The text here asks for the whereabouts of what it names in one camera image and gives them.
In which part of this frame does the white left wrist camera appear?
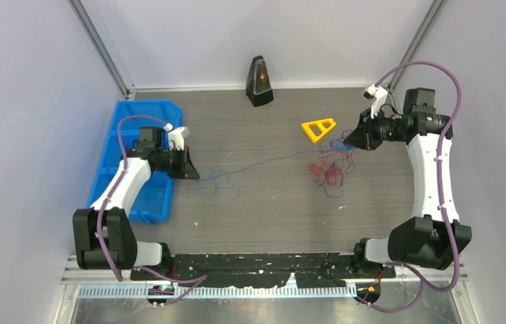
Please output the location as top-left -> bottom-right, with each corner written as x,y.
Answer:
163,124 -> 190,151

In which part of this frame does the perforated metal rail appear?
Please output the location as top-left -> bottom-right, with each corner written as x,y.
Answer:
77,284 -> 357,299

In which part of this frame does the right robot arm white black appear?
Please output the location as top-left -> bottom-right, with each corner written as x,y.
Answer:
343,85 -> 472,277

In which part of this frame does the purple thin cable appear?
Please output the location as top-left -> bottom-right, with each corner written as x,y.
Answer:
199,130 -> 357,199

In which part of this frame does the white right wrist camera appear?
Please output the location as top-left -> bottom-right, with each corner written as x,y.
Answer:
362,84 -> 388,119

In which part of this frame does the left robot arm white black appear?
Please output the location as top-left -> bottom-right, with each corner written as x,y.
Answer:
72,124 -> 200,279

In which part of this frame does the blue plastic bin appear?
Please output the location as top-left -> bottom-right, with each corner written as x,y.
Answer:
84,99 -> 184,225

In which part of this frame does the black metronome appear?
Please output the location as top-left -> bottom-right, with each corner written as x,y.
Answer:
245,55 -> 274,107

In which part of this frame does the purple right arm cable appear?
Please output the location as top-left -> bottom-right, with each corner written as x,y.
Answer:
355,60 -> 464,313

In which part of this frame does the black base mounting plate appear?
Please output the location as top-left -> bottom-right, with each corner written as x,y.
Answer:
151,252 -> 395,288

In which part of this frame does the yellow triangular plastic piece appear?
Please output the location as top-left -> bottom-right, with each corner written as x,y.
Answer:
301,118 -> 336,144

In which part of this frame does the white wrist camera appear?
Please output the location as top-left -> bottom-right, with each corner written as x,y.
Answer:
163,124 -> 190,151
362,84 -> 388,119

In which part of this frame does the red thin cable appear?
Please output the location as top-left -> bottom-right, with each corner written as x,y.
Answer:
308,154 -> 345,188

